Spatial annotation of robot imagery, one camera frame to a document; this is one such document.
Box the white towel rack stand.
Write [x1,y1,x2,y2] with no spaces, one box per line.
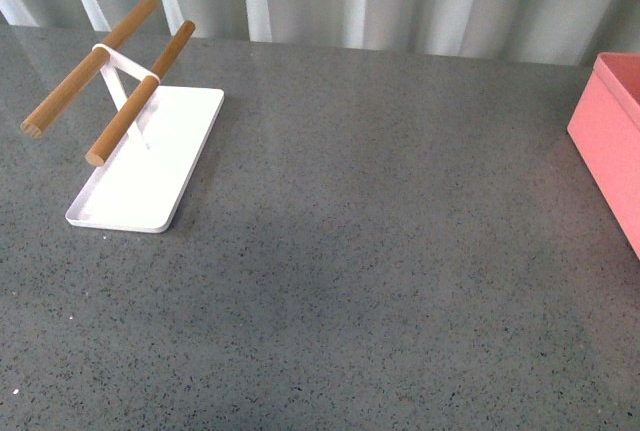
[65,42,225,235]

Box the right wooden rack rod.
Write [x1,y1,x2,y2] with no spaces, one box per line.
[85,20,196,167]

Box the wooden rack rod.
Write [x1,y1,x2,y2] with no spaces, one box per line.
[20,0,158,139]
[85,20,196,167]

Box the pink plastic bin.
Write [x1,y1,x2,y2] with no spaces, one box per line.
[567,52,639,252]

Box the left wooden rack rod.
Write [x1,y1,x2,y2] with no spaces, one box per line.
[20,0,158,139]

